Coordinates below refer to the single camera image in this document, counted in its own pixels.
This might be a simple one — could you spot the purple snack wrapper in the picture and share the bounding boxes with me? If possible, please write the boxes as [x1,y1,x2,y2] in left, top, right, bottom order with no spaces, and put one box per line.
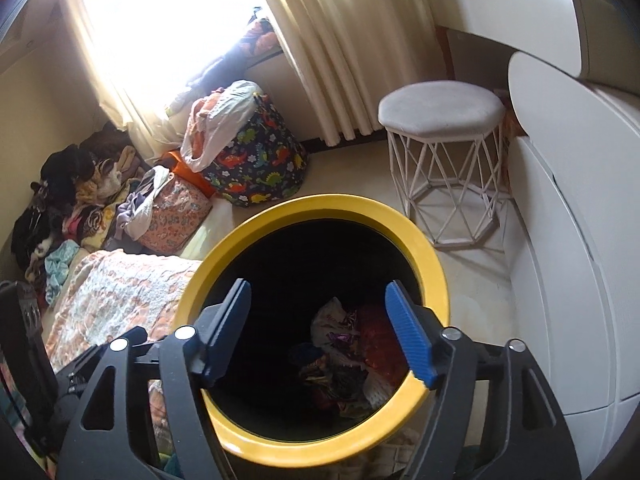
[330,330,361,352]

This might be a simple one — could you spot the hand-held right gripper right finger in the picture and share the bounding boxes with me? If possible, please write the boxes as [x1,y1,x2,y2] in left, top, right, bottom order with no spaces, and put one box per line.
[384,281,583,480]

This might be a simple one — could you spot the white wire-frame stool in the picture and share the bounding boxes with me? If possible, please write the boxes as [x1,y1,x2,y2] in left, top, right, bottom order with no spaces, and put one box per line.
[378,81,507,248]

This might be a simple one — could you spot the pile of assorted clothes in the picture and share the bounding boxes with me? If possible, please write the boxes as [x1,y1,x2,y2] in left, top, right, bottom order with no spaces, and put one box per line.
[11,127,151,281]

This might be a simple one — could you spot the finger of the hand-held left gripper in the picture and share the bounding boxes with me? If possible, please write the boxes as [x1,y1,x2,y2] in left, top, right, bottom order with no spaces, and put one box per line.
[120,326,150,356]

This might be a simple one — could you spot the light teal cloth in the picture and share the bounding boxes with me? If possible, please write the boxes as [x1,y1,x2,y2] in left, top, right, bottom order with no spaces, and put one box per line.
[44,240,81,306]

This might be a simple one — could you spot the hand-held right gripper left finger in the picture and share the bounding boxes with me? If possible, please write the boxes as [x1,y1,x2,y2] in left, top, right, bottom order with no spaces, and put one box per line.
[55,278,252,480]

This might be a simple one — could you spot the bed with cream sheet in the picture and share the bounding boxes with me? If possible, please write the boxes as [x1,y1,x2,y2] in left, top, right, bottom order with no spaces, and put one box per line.
[30,205,241,321]

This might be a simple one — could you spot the dinosaur print laundry bag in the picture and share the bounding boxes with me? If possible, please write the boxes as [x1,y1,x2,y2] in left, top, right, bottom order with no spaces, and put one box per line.
[202,95,309,208]

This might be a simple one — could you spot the white and lavender clothes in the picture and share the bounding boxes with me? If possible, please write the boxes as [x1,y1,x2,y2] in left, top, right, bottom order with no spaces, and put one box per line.
[115,166,171,241]

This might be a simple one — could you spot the red plastic bag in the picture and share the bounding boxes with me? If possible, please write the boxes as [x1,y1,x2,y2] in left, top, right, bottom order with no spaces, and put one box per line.
[357,305,401,371]

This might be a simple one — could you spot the peach cloth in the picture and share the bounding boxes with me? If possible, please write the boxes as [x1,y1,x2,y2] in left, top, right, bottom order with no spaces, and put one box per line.
[187,91,226,158]

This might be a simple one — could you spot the orange patchwork blanket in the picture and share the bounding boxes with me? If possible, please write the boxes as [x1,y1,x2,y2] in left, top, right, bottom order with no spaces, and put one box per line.
[45,249,206,466]

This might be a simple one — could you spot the thin cream curtain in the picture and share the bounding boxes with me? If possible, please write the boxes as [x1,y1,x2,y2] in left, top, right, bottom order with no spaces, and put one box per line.
[60,0,176,146]

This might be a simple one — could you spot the pink floral bag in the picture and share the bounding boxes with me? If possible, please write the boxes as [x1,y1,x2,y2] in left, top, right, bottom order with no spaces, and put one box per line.
[140,180,213,253]

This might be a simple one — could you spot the yellow-rimmed black bin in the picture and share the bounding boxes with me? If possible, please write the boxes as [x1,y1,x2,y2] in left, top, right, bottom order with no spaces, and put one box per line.
[176,194,453,468]

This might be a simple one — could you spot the heap of quilts and clothes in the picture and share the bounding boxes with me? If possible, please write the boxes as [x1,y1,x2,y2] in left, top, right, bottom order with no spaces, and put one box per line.
[165,7,281,113]

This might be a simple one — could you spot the orange bag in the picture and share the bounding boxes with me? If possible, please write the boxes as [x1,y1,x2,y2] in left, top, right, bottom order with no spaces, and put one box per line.
[162,150,216,196]

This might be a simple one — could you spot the thick cream pleated curtain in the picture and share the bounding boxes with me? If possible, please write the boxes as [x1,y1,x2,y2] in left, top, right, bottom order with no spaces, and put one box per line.
[247,0,446,146]

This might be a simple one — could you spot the white cabinet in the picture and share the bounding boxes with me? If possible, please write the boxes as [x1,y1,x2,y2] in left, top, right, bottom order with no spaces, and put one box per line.
[505,52,640,416]

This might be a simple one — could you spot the yellow white snack packet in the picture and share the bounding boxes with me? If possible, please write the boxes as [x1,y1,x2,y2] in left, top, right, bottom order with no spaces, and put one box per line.
[310,297,361,356]

